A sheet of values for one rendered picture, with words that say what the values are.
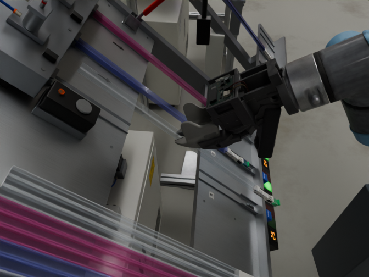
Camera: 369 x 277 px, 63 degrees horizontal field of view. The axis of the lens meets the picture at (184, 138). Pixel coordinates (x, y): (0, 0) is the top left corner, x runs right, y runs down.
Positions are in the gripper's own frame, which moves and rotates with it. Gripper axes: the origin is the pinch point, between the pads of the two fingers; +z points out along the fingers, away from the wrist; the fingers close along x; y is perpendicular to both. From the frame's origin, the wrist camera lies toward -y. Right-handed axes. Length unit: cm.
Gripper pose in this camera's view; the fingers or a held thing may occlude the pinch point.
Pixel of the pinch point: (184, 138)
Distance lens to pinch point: 54.9
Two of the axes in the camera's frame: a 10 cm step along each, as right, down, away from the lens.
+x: -0.9, 7.4, -6.6
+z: -8.4, 3.0, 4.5
